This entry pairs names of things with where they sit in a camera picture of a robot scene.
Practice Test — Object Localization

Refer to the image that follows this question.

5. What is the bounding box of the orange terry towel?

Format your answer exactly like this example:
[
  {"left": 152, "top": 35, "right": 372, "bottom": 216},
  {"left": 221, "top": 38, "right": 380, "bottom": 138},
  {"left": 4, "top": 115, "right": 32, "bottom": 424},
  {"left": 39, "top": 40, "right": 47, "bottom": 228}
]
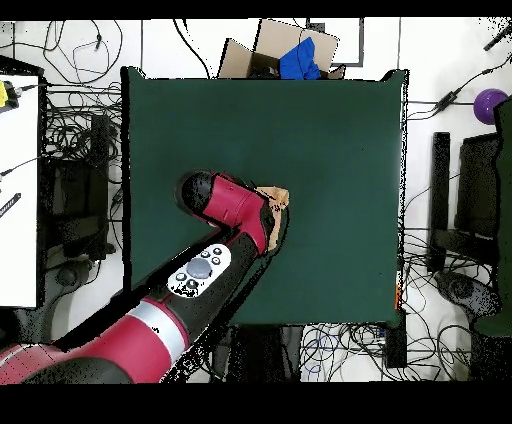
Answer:
[{"left": 255, "top": 185, "right": 290, "bottom": 252}]

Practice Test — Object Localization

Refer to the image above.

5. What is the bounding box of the dark green table cloth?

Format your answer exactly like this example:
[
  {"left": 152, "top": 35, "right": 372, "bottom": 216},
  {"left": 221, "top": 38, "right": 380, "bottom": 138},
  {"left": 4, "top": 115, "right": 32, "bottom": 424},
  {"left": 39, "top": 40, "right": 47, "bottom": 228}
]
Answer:
[{"left": 120, "top": 66, "right": 410, "bottom": 326}]

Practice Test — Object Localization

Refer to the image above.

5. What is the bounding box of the blue cloth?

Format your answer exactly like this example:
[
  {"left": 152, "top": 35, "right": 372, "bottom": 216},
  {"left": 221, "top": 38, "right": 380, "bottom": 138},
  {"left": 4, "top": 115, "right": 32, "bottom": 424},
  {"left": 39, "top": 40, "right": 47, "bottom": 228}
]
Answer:
[{"left": 278, "top": 36, "right": 322, "bottom": 80}]

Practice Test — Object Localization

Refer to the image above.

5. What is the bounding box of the black equipment stand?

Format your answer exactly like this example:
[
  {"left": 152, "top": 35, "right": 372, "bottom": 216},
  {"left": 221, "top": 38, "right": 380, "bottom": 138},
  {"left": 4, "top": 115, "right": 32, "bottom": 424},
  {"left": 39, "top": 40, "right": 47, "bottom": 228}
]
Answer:
[{"left": 39, "top": 113, "right": 112, "bottom": 261}]

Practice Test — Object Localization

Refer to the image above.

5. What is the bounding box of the brown cardboard box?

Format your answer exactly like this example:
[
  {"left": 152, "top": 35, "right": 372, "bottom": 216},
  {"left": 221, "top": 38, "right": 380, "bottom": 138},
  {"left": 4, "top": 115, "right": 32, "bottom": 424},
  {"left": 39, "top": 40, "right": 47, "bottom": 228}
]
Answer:
[{"left": 217, "top": 18, "right": 347, "bottom": 80}]

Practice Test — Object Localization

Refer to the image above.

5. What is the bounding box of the black box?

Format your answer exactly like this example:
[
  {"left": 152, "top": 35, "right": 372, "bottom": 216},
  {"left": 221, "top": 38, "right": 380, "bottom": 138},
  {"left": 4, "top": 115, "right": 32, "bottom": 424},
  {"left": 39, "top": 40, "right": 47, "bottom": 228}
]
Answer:
[{"left": 384, "top": 311, "right": 408, "bottom": 369}]

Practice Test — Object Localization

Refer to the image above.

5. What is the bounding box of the black power adapter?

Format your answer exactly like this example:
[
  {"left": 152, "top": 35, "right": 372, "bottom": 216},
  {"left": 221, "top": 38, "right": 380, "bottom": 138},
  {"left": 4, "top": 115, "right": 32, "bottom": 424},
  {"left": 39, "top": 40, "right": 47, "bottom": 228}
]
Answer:
[{"left": 433, "top": 89, "right": 462, "bottom": 114}]

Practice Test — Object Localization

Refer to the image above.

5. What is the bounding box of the white table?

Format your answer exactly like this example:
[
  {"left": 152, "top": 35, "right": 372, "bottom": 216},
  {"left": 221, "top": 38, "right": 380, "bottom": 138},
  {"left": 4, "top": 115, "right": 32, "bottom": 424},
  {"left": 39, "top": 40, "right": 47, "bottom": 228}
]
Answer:
[{"left": 0, "top": 73, "right": 41, "bottom": 309}]

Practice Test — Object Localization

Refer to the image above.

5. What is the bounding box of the black bar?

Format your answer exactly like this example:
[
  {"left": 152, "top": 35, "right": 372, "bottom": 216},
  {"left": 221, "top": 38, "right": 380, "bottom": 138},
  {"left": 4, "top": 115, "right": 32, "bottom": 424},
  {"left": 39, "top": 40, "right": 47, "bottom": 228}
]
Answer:
[{"left": 0, "top": 192, "right": 22, "bottom": 219}]

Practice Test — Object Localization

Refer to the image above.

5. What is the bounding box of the dark green draped cloth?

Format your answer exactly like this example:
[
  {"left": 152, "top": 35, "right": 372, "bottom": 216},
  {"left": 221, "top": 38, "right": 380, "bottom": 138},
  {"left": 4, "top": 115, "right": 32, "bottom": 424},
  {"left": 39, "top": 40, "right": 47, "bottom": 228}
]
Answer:
[{"left": 473, "top": 97, "right": 512, "bottom": 337}]

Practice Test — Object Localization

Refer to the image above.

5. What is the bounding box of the purple ball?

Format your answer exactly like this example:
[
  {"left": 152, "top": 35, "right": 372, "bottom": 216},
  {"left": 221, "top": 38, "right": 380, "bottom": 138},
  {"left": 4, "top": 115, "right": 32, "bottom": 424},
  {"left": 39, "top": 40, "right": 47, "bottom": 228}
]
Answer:
[{"left": 473, "top": 88, "right": 510, "bottom": 126}]

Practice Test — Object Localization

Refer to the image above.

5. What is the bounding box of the yellow black tool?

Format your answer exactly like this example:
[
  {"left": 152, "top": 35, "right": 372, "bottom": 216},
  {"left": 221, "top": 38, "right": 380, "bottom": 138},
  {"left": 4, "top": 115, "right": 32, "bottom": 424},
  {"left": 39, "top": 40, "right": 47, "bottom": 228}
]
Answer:
[{"left": 0, "top": 80, "right": 20, "bottom": 110}]

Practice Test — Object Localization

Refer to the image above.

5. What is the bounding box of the black rod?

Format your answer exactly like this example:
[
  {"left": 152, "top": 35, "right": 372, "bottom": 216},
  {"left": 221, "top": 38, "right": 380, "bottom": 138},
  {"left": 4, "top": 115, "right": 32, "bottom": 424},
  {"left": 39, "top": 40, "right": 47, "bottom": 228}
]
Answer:
[{"left": 482, "top": 23, "right": 512, "bottom": 52}]

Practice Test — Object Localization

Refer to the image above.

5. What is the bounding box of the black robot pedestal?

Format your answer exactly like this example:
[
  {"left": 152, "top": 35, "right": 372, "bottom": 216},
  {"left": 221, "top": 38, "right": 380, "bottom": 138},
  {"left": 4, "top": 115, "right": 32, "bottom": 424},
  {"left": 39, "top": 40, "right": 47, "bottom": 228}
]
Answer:
[{"left": 223, "top": 324, "right": 305, "bottom": 383}]

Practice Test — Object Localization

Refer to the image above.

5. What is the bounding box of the black upright post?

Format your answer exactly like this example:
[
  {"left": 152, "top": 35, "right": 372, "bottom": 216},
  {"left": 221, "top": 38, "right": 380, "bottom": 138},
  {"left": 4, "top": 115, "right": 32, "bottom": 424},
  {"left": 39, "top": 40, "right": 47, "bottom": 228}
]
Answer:
[{"left": 426, "top": 131, "right": 451, "bottom": 273}]

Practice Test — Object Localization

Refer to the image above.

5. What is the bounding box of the black floor frame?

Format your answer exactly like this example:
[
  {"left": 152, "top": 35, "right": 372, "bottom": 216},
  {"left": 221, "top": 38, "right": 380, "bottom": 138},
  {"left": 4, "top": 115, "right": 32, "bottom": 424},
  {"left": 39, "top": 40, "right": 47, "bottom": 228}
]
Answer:
[{"left": 305, "top": 17, "right": 365, "bottom": 68}]

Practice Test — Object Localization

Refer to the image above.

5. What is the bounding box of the black cable tangle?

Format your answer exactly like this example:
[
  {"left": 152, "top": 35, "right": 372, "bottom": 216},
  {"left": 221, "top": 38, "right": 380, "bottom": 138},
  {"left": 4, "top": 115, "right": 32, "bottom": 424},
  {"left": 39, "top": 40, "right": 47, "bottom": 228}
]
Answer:
[
  {"left": 42, "top": 81, "right": 122, "bottom": 165},
  {"left": 401, "top": 227, "right": 475, "bottom": 381}
]

